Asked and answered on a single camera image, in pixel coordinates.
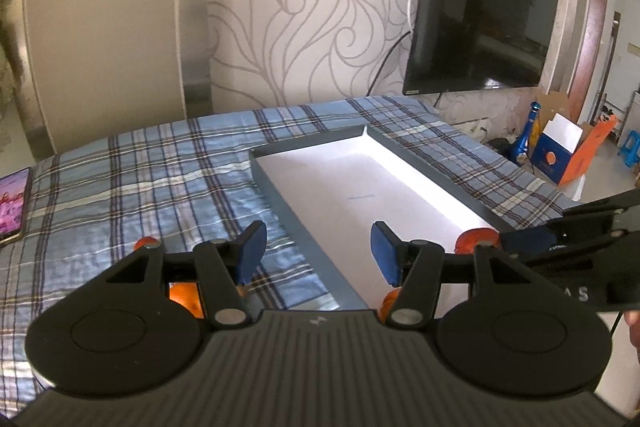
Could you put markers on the black flat television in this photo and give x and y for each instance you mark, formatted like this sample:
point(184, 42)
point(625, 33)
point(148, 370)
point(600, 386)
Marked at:
point(475, 7)

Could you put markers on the blue plastic stool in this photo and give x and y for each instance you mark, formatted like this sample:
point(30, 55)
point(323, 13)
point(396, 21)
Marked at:
point(631, 149)

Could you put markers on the blue bottle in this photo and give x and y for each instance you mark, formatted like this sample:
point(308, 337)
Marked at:
point(526, 142)

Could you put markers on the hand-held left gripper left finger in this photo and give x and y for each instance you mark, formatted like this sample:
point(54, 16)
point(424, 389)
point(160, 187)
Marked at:
point(252, 249)

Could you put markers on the person's right hand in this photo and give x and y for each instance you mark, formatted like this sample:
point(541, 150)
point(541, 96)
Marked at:
point(634, 329)

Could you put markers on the beige curtain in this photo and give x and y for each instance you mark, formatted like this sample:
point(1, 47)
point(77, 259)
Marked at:
point(7, 57)

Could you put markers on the grey shallow box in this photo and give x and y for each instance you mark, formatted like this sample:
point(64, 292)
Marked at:
point(360, 187)

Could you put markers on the blue plaid blanket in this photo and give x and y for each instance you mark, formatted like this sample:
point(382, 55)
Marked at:
point(150, 167)

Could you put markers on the brown cardboard box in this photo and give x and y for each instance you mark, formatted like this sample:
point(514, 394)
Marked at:
point(552, 107)

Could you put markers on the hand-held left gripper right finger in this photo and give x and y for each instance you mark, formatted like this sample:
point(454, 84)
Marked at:
point(385, 253)

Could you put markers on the blue gift box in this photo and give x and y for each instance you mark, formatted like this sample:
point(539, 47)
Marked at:
point(550, 159)

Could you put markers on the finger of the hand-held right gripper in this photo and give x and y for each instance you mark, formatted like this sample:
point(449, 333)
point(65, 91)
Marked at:
point(527, 239)
point(610, 206)

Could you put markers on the orange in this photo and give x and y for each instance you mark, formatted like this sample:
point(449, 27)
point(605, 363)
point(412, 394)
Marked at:
point(184, 299)
point(387, 304)

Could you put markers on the brown wooden door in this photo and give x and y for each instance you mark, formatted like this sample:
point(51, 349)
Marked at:
point(590, 32)

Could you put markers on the smartphone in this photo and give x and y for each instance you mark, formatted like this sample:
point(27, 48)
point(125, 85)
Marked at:
point(12, 202)

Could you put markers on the orange box lid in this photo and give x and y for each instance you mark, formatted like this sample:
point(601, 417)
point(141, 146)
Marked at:
point(592, 147)

